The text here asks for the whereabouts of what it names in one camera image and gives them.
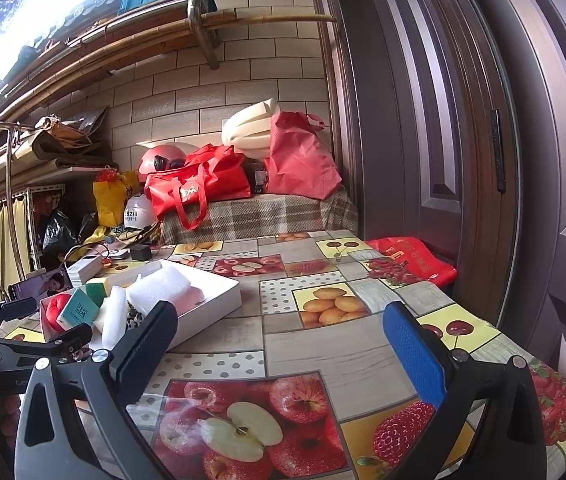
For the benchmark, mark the metal pipe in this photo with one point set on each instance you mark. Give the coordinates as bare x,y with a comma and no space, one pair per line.
202,20

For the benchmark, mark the white helmet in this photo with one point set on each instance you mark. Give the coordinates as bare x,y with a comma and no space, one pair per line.
139,212

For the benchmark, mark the plaid covered box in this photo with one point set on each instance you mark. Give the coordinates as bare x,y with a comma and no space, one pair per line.
263,215

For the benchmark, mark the green scouring sponge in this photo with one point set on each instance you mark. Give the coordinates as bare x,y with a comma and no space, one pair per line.
99,292

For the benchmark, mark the white foam sheet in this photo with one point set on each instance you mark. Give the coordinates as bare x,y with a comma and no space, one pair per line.
160,285
114,317

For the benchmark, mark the long bamboo pole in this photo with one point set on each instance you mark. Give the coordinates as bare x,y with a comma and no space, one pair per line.
263,19

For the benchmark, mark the yellow shopping bag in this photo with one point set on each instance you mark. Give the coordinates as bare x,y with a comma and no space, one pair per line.
110,200

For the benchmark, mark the black plastic bag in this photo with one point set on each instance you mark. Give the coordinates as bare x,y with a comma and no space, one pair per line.
88,225
58,232

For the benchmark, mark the black power adapter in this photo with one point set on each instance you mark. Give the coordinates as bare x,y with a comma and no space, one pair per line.
141,252

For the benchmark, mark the pink fluffy pad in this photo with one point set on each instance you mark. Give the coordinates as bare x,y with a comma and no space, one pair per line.
190,300

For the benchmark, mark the red plush cushion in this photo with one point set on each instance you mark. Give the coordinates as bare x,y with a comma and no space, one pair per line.
58,310

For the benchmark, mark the red tote bag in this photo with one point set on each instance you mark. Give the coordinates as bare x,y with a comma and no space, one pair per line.
203,185

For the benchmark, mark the light blue tissue pack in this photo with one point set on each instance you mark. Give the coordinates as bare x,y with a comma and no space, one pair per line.
78,310

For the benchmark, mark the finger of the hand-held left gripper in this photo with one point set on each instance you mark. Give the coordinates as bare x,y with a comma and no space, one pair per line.
13,310
70,337

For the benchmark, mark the white power bank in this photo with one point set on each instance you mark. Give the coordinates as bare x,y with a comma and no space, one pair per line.
85,267

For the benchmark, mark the white foam roll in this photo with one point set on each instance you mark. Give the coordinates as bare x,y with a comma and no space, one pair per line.
248,130

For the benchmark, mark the panelled metal door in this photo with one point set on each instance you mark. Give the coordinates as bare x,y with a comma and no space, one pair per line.
413,110

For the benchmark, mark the yellow curtain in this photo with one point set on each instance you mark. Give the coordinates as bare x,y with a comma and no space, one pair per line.
3,240

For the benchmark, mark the brown bag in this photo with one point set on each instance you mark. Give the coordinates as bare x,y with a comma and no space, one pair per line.
83,122

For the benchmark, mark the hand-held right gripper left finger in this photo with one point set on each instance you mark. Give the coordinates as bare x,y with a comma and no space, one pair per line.
143,345

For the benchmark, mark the grey angle iron shelf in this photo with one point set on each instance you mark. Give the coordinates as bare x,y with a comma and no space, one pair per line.
33,192

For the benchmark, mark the pink helmet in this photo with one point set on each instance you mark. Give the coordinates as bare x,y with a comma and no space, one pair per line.
163,157

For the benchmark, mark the chrome tube rack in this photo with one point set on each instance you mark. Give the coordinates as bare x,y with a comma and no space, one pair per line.
9,170

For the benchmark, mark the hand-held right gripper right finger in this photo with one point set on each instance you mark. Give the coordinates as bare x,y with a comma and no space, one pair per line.
413,355

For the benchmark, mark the red woven bag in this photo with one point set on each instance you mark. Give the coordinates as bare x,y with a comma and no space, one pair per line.
413,260

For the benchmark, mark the white cardboard box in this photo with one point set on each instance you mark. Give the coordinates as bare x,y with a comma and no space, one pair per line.
213,305

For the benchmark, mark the fruit print tablecloth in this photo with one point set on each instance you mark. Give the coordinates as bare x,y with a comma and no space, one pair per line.
333,355

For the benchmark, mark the black white patterned cloth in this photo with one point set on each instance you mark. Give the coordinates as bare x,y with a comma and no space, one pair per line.
138,317

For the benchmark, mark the brown folded mat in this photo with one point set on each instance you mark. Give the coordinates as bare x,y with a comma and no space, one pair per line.
73,157

